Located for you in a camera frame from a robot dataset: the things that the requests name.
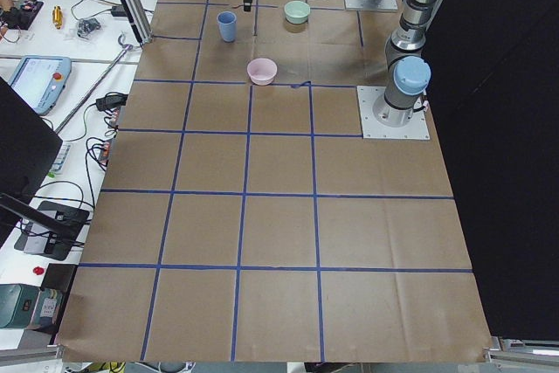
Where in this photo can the black monitor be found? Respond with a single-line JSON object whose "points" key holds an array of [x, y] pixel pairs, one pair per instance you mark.
{"points": [[28, 150]]}

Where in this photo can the blue teach pendant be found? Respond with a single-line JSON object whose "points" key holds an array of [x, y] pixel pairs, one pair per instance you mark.
{"points": [[39, 80]]}

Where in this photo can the yellow tool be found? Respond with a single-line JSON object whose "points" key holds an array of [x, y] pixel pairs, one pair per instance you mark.
{"points": [[57, 17]]}

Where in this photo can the metal rod stand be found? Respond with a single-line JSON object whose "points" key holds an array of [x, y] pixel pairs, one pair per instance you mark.
{"points": [[125, 48]]}

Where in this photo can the black power adapter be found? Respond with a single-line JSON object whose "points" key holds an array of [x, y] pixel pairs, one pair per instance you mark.
{"points": [[111, 101]]}

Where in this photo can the green bowl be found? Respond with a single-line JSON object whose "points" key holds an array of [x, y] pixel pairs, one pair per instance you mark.
{"points": [[296, 12]]}

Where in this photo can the pink bowl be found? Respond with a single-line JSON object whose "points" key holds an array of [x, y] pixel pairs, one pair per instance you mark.
{"points": [[262, 71]]}

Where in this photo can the green power supply box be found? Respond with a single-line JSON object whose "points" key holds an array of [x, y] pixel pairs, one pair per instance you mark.
{"points": [[27, 306]]}

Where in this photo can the blue cup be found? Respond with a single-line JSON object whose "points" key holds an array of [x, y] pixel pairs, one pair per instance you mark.
{"points": [[227, 26]]}

